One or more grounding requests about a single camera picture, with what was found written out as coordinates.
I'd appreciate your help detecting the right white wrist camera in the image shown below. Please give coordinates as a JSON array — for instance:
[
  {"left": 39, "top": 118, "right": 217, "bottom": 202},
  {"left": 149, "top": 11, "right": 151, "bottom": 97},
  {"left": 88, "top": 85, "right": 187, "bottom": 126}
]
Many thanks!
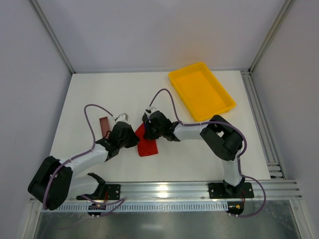
[{"left": 145, "top": 107, "right": 157, "bottom": 115}]

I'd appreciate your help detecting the yellow plastic bin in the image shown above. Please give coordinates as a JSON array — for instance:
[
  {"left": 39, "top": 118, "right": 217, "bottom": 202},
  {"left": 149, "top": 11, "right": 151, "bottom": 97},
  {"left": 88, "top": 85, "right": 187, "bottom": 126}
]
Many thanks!
[{"left": 168, "top": 62, "right": 236, "bottom": 122}]

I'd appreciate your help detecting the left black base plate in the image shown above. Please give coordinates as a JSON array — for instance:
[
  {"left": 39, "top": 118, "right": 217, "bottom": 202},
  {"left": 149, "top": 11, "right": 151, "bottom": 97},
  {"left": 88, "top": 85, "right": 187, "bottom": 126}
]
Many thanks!
[{"left": 84, "top": 184, "right": 121, "bottom": 201}]

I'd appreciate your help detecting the brown utensil tray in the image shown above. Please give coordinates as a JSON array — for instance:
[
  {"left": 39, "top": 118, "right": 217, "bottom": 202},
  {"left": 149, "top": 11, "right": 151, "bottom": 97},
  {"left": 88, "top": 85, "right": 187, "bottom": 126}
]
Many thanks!
[{"left": 99, "top": 117, "right": 111, "bottom": 138}]

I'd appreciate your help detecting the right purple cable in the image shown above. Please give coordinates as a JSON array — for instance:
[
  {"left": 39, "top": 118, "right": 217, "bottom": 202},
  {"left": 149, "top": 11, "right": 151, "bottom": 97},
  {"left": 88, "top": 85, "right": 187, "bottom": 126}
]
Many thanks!
[{"left": 149, "top": 89, "right": 267, "bottom": 218}]

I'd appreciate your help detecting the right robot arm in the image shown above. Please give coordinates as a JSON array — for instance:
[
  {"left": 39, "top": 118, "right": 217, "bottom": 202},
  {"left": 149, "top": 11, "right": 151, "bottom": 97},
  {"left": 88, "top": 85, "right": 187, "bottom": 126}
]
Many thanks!
[{"left": 142, "top": 108, "right": 247, "bottom": 197}]

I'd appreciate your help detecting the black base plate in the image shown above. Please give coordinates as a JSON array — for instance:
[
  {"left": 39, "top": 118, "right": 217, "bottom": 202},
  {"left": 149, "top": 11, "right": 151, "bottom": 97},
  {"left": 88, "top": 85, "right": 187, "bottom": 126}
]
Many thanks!
[
  {"left": 208, "top": 182, "right": 255, "bottom": 199},
  {"left": 84, "top": 184, "right": 121, "bottom": 201}
]

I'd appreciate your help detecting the right side aluminium rail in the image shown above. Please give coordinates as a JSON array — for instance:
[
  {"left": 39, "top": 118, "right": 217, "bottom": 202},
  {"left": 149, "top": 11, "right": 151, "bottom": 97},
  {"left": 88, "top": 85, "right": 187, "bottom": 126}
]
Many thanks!
[{"left": 240, "top": 70, "right": 286, "bottom": 180}]

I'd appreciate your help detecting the frame post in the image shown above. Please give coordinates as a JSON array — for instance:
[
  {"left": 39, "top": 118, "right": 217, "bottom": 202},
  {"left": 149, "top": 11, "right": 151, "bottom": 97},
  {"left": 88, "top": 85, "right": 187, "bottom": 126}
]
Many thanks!
[
  {"left": 28, "top": 0, "right": 76, "bottom": 75},
  {"left": 249, "top": 0, "right": 296, "bottom": 74}
]

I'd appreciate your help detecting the right frame post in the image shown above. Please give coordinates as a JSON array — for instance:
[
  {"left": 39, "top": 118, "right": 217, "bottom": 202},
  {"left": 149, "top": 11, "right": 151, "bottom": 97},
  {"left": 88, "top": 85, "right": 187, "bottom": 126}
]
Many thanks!
[{"left": 249, "top": 0, "right": 296, "bottom": 74}]

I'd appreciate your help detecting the front aluminium rail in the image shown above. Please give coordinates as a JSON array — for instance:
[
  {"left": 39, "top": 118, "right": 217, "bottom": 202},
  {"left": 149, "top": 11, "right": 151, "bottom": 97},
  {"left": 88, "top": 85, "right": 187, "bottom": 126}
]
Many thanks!
[{"left": 29, "top": 179, "right": 303, "bottom": 204}]

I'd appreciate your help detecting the left frame post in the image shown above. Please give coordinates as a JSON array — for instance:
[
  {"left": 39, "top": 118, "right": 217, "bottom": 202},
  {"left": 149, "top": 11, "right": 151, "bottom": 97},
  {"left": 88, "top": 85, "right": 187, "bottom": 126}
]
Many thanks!
[{"left": 28, "top": 0, "right": 76, "bottom": 75}]

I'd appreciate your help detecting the purple cable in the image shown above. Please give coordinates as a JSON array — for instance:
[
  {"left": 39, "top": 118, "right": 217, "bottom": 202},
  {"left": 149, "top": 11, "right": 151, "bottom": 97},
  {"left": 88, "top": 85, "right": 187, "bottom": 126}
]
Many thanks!
[
  {"left": 42, "top": 104, "right": 127, "bottom": 216},
  {"left": 149, "top": 89, "right": 267, "bottom": 218}
]

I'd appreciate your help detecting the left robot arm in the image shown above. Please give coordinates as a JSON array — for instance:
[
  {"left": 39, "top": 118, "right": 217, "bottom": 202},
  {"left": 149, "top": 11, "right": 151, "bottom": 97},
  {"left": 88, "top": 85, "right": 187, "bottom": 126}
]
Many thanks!
[{"left": 27, "top": 121, "right": 140, "bottom": 211}]

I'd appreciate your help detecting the aluminium rail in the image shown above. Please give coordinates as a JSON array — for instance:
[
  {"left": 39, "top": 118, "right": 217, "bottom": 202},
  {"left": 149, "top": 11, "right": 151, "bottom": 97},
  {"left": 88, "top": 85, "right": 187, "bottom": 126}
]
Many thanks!
[
  {"left": 29, "top": 179, "right": 303, "bottom": 204},
  {"left": 240, "top": 70, "right": 286, "bottom": 180}
]

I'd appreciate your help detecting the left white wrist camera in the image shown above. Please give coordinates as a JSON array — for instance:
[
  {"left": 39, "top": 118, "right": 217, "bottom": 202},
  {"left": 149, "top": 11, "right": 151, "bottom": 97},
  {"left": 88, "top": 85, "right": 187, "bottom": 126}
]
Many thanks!
[{"left": 114, "top": 113, "right": 129, "bottom": 123}]

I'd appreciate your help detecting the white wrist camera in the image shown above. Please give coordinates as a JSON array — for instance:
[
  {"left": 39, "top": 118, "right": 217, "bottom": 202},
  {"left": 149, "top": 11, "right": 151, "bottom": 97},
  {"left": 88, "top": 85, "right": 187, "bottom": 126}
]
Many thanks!
[
  {"left": 114, "top": 113, "right": 129, "bottom": 123},
  {"left": 145, "top": 107, "right": 157, "bottom": 115}
]

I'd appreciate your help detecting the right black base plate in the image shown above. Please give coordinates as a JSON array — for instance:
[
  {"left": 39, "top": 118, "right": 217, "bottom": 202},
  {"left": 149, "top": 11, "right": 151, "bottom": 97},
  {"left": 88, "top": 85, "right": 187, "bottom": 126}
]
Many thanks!
[{"left": 208, "top": 182, "right": 255, "bottom": 199}]

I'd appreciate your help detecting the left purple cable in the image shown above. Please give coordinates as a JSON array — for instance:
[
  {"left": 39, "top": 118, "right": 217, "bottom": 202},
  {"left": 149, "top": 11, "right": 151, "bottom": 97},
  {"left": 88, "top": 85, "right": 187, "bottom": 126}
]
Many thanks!
[{"left": 42, "top": 104, "right": 127, "bottom": 216}]

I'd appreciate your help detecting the slotted cable duct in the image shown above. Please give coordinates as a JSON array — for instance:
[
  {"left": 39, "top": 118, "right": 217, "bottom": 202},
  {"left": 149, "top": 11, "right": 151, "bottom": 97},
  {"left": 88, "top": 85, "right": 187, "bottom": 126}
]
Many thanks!
[{"left": 55, "top": 201, "right": 228, "bottom": 213}]

